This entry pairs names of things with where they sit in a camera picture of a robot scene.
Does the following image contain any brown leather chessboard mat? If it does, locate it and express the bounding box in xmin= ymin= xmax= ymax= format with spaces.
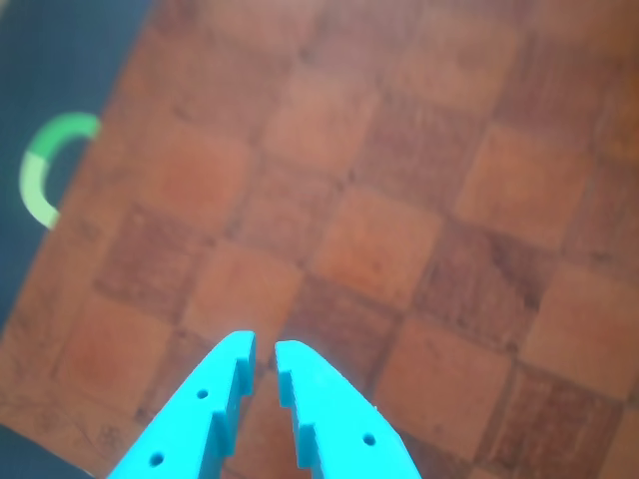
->
xmin=0 ymin=0 xmax=639 ymax=479

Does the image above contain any dark mat with green ring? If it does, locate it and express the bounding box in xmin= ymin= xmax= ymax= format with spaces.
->
xmin=0 ymin=0 xmax=167 ymax=479

